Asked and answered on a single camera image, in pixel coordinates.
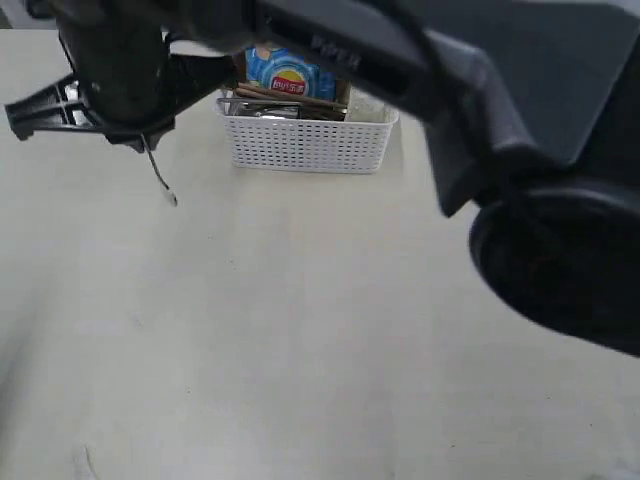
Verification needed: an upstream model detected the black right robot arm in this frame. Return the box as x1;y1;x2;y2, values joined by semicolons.
5;1;639;357

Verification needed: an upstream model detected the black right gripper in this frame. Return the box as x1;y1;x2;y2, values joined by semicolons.
5;1;237;150

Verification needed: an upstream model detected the shiny steel cup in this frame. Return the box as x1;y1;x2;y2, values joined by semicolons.
216;97;301;119

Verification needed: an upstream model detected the brown wooden chopstick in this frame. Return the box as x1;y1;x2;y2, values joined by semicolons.
231;89;347;121
234;83;347;109

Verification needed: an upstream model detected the silver fork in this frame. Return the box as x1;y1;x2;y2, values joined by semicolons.
140;134;178;207

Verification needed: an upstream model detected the white patterned ceramic bowl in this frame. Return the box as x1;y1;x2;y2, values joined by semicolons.
345;86;388;123

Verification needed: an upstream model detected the blue chips bag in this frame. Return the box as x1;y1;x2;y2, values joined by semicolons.
244;43;339;101

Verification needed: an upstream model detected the white perforated plastic basket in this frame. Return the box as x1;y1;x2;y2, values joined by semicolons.
215;104;399;175

